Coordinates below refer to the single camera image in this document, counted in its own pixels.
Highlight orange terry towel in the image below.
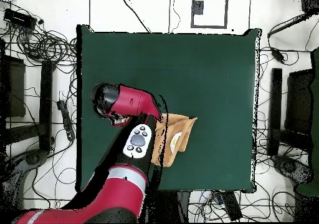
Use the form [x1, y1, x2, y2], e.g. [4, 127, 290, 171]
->
[150, 112, 198, 168]

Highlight dark green table cloth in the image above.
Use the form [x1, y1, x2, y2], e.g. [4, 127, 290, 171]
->
[76, 24, 262, 194]

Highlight black multi-port hub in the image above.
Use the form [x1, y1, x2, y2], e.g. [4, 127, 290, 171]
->
[3, 7, 37, 31]

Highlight black power adapter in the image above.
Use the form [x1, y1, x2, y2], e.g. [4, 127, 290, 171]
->
[270, 47, 287, 63]

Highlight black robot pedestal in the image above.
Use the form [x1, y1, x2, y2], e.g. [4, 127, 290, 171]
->
[149, 190, 191, 223]

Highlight black power strip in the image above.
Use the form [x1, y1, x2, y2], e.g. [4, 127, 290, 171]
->
[56, 99, 76, 142]

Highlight black metal stand frame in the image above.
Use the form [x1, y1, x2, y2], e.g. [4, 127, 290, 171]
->
[0, 39, 55, 152]
[267, 67, 315, 157]

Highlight black box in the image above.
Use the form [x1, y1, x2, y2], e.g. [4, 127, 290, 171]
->
[300, 0, 319, 14]

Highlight tangled black cables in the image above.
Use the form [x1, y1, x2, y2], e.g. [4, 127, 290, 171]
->
[0, 0, 78, 69]

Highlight black power brick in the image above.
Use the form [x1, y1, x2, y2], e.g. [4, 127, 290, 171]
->
[220, 190, 243, 222]

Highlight grey tripod base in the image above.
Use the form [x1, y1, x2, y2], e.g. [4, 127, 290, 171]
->
[0, 149, 49, 223]
[272, 155, 314, 185]

